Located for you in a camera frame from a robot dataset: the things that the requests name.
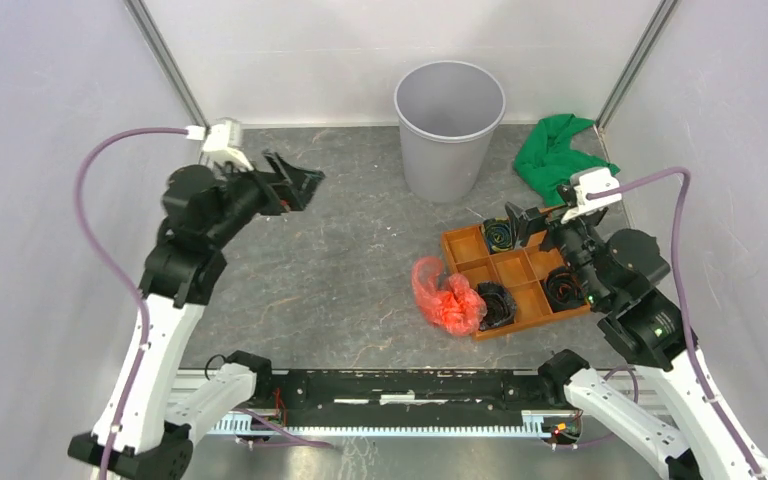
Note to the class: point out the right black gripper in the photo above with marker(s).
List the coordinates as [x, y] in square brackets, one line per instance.
[518, 219]

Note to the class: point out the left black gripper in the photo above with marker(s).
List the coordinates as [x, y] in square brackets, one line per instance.
[293, 188]

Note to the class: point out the grey trash bin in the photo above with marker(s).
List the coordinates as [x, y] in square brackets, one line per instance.
[447, 113]

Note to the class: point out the red plastic trash bag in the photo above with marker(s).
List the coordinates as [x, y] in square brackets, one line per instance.
[450, 303]

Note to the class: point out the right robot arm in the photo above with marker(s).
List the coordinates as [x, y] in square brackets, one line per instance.
[618, 277]

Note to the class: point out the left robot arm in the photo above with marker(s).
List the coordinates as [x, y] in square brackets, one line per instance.
[140, 434]

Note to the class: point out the green cloth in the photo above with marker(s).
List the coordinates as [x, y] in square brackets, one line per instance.
[546, 159]

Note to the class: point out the orange compartment tray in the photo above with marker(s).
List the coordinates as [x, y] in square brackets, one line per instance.
[522, 272]

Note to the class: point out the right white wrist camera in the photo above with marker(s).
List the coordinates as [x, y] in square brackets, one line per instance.
[593, 188]

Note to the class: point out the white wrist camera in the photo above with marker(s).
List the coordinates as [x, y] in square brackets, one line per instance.
[593, 188]
[221, 143]

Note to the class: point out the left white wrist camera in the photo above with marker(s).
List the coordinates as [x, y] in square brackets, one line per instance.
[221, 143]

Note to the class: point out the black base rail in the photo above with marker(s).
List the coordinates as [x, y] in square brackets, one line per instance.
[405, 398]

